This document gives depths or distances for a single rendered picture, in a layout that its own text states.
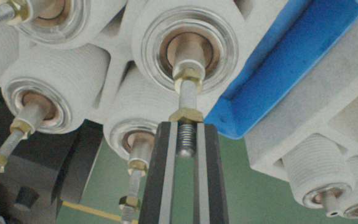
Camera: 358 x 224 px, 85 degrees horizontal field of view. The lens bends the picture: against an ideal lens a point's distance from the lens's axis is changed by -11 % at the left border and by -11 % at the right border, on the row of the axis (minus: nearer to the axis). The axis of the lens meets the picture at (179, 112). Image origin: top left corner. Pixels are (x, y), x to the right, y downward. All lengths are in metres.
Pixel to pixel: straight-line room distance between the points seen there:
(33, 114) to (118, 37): 0.12
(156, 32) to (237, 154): 0.55
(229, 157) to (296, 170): 0.33
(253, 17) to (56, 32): 0.18
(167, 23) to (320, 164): 0.30
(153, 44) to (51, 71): 0.11
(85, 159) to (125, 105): 0.32
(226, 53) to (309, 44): 0.24
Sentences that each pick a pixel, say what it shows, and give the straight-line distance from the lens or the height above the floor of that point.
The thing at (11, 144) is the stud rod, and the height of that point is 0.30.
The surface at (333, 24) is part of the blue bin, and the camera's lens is 0.39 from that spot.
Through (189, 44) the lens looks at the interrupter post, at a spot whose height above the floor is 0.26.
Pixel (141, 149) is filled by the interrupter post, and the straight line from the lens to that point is 0.23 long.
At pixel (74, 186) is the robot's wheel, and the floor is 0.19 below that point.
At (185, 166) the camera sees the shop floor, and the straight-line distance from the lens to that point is 0.72.
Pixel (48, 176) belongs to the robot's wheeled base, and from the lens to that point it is 0.53.
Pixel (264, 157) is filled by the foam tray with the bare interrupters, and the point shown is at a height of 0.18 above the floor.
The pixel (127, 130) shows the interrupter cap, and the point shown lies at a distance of 0.23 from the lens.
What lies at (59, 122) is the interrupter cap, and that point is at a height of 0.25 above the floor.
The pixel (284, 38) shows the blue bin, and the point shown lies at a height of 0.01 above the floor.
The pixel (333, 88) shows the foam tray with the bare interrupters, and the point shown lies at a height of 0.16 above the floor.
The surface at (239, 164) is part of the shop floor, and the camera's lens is 0.72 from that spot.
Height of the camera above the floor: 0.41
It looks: 49 degrees down
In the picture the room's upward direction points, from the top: 175 degrees counter-clockwise
